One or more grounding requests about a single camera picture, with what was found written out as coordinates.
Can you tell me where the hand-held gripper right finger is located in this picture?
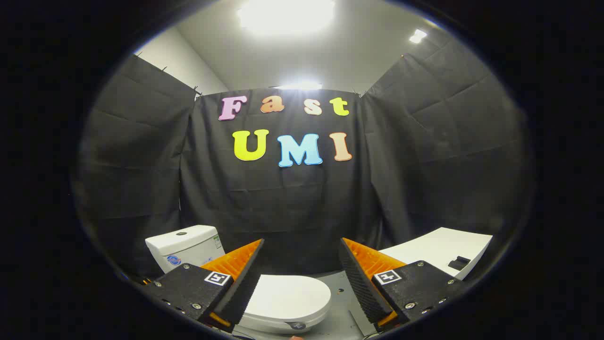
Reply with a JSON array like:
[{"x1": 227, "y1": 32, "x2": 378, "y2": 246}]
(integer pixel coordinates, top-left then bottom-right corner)
[{"x1": 339, "y1": 238, "x2": 468, "y2": 332}]

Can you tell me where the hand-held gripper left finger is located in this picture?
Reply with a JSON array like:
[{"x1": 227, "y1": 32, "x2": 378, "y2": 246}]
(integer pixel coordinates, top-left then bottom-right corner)
[{"x1": 141, "y1": 238, "x2": 265, "y2": 333}]

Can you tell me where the white toilet lid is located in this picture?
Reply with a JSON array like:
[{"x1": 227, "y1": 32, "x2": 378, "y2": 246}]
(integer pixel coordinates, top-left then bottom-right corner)
[{"x1": 243, "y1": 275, "x2": 332, "y2": 319}]

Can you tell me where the white toilet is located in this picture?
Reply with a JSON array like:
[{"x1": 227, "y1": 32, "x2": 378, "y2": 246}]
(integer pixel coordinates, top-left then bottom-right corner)
[{"x1": 145, "y1": 225, "x2": 332, "y2": 335}]

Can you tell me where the white drawer cabinet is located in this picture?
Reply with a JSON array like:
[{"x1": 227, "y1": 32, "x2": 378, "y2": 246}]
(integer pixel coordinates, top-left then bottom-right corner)
[{"x1": 377, "y1": 227, "x2": 494, "y2": 280}]

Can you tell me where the black backdrop cloth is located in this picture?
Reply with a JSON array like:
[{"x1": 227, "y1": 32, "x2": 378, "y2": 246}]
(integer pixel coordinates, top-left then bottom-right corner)
[{"x1": 71, "y1": 40, "x2": 534, "y2": 280}]

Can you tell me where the ceiling light behind cloth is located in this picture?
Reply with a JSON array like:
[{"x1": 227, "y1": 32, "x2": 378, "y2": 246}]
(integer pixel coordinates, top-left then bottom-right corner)
[{"x1": 276, "y1": 81, "x2": 323, "y2": 90}]

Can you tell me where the large ceiling light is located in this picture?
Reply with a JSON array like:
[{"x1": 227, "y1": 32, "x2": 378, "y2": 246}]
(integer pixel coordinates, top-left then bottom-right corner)
[{"x1": 237, "y1": 0, "x2": 336, "y2": 36}]

